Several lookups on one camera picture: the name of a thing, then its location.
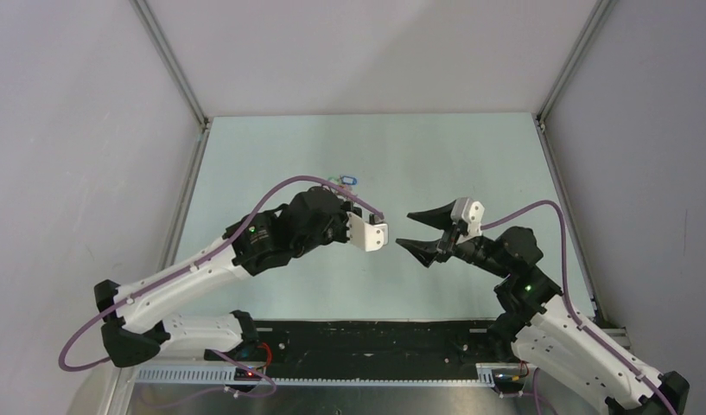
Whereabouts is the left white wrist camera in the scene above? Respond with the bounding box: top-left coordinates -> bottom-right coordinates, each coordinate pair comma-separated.
348,213 -> 389,252

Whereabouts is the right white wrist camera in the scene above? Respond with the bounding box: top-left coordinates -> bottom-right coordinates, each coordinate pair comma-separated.
450,197 -> 485,240

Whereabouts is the right controller board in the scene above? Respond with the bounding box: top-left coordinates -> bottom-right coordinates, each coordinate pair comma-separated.
493,373 -> 528,383

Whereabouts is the aluminium corner post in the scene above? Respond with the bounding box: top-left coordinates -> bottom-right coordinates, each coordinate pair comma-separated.
534,0 -> 620,133
129,0 -> 209,131

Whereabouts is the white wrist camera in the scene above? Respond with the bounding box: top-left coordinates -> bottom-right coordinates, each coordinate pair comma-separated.
450,197 -> 485,240
348,213 -> 389,252

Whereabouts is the controller board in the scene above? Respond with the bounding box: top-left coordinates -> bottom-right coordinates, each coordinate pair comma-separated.
493,373 -> 528,383
233,367 -> 265,383

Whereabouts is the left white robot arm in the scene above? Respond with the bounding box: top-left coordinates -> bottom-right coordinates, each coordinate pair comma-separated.
93,186 -> 362,367

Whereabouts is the right aluminium corner post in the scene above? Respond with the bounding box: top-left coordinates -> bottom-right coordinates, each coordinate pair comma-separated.
534,0 -> 620,133

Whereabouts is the white slotted cable duct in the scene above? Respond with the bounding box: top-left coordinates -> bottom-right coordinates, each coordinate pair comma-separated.
135,365 -> 495,387

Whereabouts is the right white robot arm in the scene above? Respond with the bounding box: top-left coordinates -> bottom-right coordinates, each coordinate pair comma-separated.
396,197 -> 690,414

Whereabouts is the left controller board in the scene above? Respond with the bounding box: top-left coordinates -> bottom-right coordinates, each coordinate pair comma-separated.
233,367 -> 265,383

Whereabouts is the left aluminium corner post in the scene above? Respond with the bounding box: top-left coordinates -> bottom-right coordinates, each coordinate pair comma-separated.
129,0 -> 209,131

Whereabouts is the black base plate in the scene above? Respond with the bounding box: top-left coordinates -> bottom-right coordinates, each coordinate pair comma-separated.
237,320 -> 532,380

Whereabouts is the blue key tag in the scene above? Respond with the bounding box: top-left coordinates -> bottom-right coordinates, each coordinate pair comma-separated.
339,175 -> 358,187

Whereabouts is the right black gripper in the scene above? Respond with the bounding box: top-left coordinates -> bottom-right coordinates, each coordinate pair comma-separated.
395,199 -> 510,278

